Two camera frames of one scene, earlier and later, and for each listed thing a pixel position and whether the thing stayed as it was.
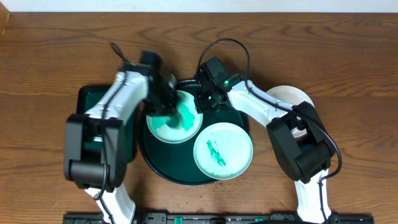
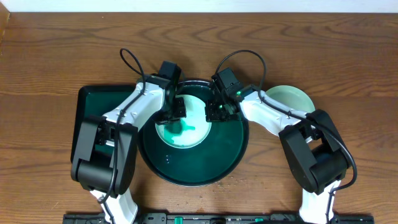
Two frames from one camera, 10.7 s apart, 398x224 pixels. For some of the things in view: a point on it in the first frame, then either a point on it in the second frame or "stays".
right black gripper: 201,106 → 211,116
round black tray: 175,163 stays
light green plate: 191,121 → 291,96
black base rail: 217,218 stays
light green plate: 223,150 → 189,130
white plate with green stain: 292,95 stays
